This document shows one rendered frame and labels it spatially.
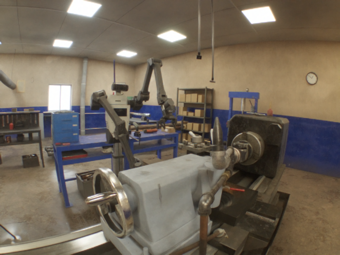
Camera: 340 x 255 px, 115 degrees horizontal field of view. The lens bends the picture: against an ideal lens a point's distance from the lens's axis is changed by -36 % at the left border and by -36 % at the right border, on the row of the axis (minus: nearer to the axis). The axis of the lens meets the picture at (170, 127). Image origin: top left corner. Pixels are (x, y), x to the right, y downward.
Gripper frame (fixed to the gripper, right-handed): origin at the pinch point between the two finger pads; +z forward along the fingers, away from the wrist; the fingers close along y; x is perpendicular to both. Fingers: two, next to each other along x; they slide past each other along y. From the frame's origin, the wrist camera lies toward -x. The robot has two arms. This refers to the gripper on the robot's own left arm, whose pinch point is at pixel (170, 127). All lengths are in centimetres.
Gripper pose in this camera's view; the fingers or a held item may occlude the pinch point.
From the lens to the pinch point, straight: 129.4
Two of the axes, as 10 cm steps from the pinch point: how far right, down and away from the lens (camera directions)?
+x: -5.2, 3.8, 7.6
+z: 2.5, 9.2, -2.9
